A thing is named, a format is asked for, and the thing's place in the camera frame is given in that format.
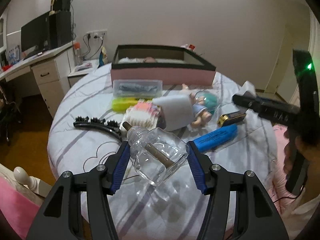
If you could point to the black speaker box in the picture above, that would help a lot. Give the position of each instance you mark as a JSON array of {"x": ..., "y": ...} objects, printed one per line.
[{"x": 62, "y": 2}]

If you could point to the clear plastic lidded box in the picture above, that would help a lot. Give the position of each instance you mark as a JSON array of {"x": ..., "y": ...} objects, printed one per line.
[{"x": 137, "y": 87}]

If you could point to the white foam block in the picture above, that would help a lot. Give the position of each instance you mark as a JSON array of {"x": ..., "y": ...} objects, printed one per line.
[{"x": 175, "y": 112}]

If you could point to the white wall socket strip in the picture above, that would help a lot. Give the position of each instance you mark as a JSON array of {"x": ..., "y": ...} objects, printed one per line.
[{"x": 96, "y": 34}]

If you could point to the small doll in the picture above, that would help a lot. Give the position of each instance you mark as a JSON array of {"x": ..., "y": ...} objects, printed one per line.
[{"x": 198, "y": 110}]

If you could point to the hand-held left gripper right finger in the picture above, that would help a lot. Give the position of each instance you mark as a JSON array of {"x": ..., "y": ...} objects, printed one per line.
[{"x": 196, "y": 165}]

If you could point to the white desk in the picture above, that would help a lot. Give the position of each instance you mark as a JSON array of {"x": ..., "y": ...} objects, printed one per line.
[{"x": 30, "y": 60}]

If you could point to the clear glass bottle with wick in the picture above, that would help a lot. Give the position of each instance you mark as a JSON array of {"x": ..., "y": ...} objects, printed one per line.
[{"x": 150, "y": 170}]

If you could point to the black studded hair band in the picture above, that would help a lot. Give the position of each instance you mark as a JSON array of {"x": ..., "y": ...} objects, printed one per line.
[{"x": 100, "y": 127}]

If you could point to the black chair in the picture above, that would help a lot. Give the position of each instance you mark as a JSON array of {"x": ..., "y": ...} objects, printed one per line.
[{"x": 10, "y": 112}]

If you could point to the yellow and blue snack bag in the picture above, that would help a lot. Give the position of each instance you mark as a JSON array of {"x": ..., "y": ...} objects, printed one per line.
[{"x": 103, "y": 56}]

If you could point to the colourful wrapped packet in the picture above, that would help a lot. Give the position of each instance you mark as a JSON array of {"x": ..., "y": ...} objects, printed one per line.
[{"x": 142, "y": 116}]

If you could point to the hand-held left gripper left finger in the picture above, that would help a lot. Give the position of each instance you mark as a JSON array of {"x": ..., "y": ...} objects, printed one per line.
[{"x": 122, "y": 163}]

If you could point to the clear bottle orange cap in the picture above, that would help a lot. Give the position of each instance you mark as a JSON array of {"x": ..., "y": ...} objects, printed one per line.
[{"x": 78, "y": 55}]

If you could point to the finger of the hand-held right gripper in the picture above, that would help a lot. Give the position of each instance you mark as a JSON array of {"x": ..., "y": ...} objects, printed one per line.
[{"x": 246, "y": 102}]

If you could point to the person's right hand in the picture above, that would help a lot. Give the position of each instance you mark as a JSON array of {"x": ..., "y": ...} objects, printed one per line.
[{"x": 290, "y": 152}]

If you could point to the pink storage box black rim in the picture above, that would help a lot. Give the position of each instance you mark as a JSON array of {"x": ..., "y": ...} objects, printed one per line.
[{"x": 160, "y": 76}]

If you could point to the pink patterned cloth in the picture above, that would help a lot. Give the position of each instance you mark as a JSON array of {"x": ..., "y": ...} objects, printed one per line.
[{"x": 278, "y": 155}]

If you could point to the gold and black lighter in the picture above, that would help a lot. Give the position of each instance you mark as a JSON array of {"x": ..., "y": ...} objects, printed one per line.
[{"x": 231, "y": 118}]

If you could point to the blue plastic case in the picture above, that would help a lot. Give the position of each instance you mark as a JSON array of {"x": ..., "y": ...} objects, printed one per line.
[{"x": 216, "y": 137}]

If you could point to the white nightstand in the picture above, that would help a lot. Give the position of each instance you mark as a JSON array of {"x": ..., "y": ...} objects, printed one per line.
[{"x": 80, "y": 73}]

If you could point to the yellow plastic case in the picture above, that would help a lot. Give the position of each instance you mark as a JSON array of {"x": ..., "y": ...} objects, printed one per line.
[{"x": 122, "y": 103}]

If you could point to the white bed post knob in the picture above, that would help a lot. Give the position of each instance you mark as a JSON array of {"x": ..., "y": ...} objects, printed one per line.
[{"x": 22, "y": 176}]

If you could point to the black computer monitor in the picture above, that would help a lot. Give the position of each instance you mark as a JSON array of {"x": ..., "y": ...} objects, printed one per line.
[{"x": 35, "y": 33}]

